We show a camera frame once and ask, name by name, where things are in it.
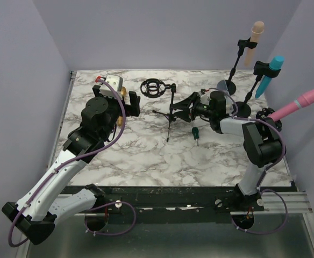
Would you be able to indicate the beige microphone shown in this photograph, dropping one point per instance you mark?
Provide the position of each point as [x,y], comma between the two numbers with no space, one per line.
[256,32]

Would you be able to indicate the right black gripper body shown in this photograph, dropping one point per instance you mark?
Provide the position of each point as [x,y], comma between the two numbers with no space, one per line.
[200,109]

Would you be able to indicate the clear plastic screw box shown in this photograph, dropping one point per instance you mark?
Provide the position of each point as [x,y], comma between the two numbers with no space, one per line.
[222,86]

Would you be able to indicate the black stand holding beige microphone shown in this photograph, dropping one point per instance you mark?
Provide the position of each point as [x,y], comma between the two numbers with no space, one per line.
[242,44]

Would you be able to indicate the black stand holding teal microphone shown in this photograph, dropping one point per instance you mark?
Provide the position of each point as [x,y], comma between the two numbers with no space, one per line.
[243,109]

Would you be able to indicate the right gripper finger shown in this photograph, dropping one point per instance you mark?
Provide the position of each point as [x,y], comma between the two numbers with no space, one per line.
[186,103]
[184,115]

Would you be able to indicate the teal microphone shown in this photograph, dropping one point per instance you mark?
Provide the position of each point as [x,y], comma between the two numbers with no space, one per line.
[265,72]

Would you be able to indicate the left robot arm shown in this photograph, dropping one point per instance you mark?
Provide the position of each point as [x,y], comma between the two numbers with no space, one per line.
[38,212]

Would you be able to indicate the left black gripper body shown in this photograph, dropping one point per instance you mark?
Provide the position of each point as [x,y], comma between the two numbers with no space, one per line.
[115,105]

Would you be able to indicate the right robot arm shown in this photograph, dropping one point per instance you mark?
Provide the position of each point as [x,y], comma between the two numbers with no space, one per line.
[262,141]

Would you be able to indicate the black front mounting rail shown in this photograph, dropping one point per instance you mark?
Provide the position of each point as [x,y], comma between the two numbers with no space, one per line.
[172,205]

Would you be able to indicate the black tripod shock mount stand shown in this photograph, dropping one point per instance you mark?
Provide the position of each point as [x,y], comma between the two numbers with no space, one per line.
[158,90]

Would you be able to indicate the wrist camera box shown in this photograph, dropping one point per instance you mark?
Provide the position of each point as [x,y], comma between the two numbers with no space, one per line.
[116,82]
[205,98]

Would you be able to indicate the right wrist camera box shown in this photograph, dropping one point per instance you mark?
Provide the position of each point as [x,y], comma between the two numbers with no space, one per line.
[205,98]

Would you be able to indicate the green handled screwdriver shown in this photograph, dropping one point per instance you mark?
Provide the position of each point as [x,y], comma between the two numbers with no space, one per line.
[195,133]

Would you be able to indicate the pink microphone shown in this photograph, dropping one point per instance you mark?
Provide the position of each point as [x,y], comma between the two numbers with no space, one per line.
[302,101]

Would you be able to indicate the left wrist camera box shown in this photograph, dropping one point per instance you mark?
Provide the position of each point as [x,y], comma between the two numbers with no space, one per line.
[116,82]

